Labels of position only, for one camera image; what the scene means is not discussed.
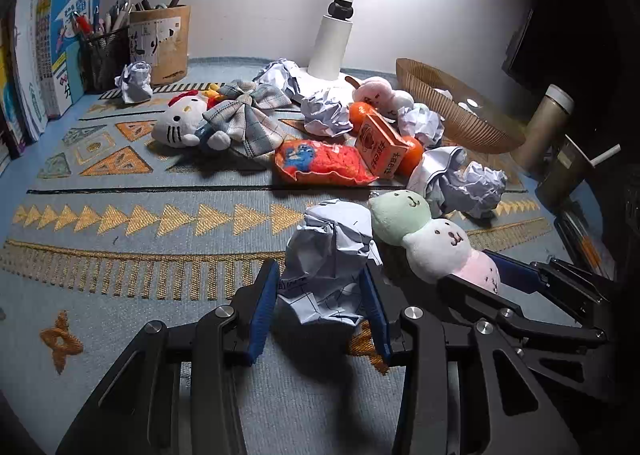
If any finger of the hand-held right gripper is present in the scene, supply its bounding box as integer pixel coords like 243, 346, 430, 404
437, 274, 607, 355
482, 250, 616, 309

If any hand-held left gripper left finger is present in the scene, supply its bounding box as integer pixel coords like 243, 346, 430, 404
55, 259, 282, 455

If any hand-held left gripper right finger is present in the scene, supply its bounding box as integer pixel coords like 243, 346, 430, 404
360, 265, 581, 455

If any large blue-white paper ball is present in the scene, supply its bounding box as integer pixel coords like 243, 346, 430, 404
277, 199, 383, 327

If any green white pink dango plush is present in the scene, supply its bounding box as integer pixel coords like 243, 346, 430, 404
368, 189, 501, 297

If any white paper ball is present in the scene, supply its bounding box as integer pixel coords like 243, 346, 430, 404
450, 161, 508, 220
397, 102, 445, 146
114, 62, 153, 103
300, 88, 353, 137
252, 58, 306, 101

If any grey-edged paper ball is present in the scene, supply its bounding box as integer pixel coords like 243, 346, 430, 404
406, 145, 471, 217

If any orange tangerine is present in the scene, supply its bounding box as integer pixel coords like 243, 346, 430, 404
397, 135, 425, 176
348, 102, 381, 131

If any orange snack packet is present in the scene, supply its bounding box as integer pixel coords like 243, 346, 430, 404
272, 138, 378, 186

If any woven brown basket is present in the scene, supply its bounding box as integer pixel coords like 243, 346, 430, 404
395, 58, 527, 155

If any white cat plush toy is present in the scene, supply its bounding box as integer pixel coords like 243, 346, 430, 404
151, 82, 236, 152

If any dark drink cup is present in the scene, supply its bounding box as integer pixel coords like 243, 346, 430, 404
535, 135, 596, 210

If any white drinking straw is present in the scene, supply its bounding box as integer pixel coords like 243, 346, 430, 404
590, 144, 622, 168

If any beige thermos bottle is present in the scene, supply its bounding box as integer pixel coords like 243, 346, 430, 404
512, 84, 575, 171

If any orange drink carton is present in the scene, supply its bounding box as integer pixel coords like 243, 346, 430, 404
355, 112, 411, 180

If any patterned blue mat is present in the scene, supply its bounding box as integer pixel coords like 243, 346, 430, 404
0, 58, 616, 455

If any dark monitor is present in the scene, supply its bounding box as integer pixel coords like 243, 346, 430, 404
501, 0, 636, 101

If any brown paper pen holder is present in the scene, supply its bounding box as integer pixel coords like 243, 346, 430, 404
129, 5, 192, 86

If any white desk lamp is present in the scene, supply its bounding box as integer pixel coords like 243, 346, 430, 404
292, 0, 373, 98

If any black mesh pen holder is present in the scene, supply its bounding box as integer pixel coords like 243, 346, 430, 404
80, 28, 132, 93

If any row of upright books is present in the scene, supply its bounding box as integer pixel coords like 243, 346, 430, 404
0, 15, 41, 171

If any bunch of dark pens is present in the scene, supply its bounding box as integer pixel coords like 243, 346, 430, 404
132, 0, 183, 12

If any bunch of coloured pens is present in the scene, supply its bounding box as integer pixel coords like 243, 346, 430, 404
70, 0, 136, 41

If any blue cover book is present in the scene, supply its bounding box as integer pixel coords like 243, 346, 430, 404
36, 0, 106, 120

